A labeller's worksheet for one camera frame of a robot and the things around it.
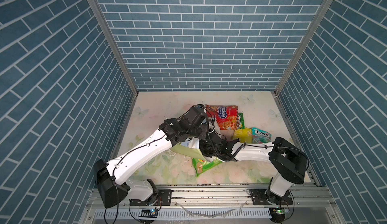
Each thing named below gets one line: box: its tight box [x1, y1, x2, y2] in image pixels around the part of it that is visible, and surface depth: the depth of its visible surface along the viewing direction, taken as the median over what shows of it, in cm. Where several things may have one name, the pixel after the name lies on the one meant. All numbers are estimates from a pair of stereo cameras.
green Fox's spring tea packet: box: [237, 112, 245, 130], surface depth 101 cm
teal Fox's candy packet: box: [251, 127, 273, 144], surface depth 96 cm
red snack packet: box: [205, 104, 240, 131], surface depth 99 cm
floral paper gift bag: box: [170, 137, 207, 161], surface depth 72 cm
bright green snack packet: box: [191, 157, 223, 178], surface depth 81 cm
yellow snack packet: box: [232, 127, 252, 144], surface depth 96 cm
